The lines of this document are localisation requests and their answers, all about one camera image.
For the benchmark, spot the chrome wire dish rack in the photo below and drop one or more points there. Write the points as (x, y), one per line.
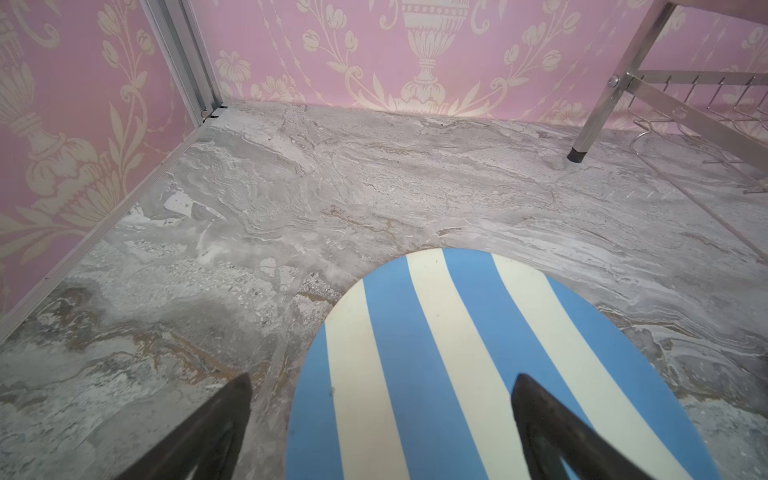
(731, 138)

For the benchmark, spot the aluminium corner post left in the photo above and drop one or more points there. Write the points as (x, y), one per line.
(182, 44)

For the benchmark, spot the blue cream striped plate rear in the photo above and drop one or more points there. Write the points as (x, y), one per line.
(411, 376)

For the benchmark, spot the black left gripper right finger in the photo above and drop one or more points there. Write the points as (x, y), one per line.
(559, 445)

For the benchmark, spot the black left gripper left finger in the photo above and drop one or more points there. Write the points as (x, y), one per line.
(207, 444)

